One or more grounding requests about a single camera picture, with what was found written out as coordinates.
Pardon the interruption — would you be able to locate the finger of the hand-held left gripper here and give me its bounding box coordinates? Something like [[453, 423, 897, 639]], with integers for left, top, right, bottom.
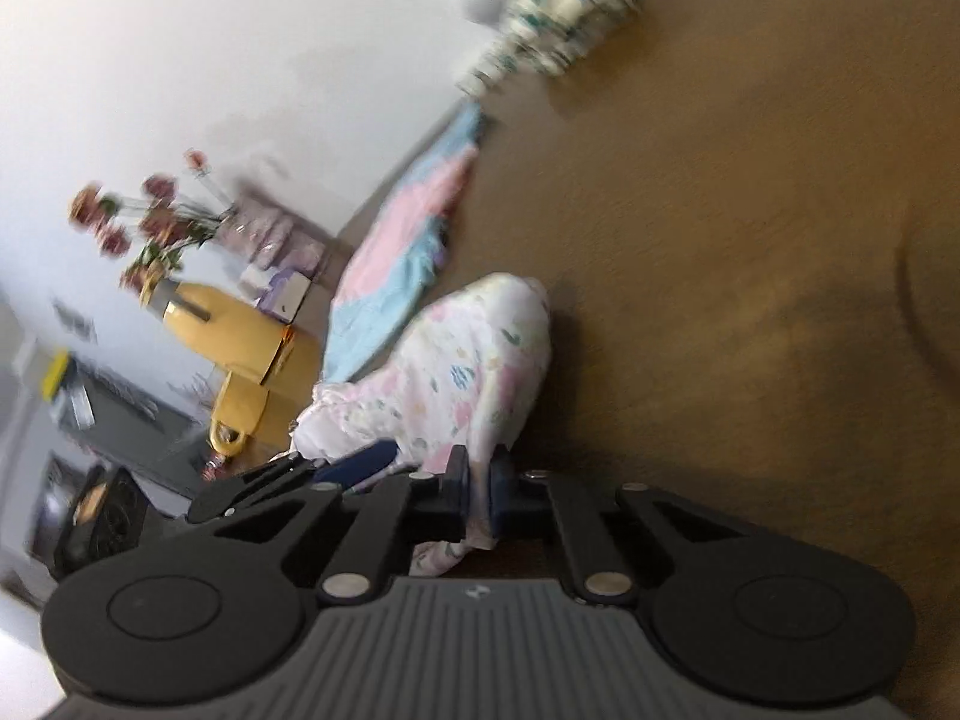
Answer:
[[186, 442, 398, 524]]

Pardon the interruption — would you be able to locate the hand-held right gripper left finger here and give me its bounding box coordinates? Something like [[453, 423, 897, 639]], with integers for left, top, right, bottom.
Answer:
[[214, 446, 472, 605]]

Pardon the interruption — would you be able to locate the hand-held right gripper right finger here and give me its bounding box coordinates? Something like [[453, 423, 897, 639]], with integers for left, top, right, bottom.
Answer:
[[489, 446, 740, 605]]

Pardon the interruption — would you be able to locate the pink floral garment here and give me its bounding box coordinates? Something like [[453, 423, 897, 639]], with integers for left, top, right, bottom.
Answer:
[[289, 274, 554, 578]]

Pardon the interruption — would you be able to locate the yellow cup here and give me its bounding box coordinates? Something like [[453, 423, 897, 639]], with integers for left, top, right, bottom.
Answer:
[[206, 375, 271, 458]]

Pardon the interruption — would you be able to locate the yellow thermos jug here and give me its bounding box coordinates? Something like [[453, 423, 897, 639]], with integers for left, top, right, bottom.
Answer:
[[142, 277, 323, 398]]

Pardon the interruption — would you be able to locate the purple tissue box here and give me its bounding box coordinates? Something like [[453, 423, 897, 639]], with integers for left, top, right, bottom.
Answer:
[[240, 266, 312, 323]]

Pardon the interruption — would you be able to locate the pink and blue garment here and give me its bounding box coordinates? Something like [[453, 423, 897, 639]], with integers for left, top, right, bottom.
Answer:
[[322, 101, 485, 383]]

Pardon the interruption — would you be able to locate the grey cabinet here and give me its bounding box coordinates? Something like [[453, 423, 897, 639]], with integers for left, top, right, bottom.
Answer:
[[45, 360, 211, 496]]

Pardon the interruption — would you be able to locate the pink knitted vase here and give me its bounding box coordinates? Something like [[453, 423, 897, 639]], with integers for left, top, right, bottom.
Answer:
[[217, 199, 331, 275]]

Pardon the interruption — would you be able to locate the dark appliance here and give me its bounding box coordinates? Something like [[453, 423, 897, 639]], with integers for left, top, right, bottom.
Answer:
[[34, 457, 151, 578]]

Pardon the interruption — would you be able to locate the artificial rose bouquet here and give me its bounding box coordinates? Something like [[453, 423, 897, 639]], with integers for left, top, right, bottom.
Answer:
[[67, 150, 241, 290]]

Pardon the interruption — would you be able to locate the yellow and black box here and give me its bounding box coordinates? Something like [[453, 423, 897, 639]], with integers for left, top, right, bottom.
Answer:
[[41, 349, 72, 402]]

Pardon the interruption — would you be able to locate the folded green floral cloth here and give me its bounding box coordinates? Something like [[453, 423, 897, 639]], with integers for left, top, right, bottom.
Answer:
[[457, 0, 646, 95]]

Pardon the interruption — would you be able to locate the framed wall picture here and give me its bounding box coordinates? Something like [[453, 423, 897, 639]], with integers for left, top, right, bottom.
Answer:
[[52, 300, 98, 344]]

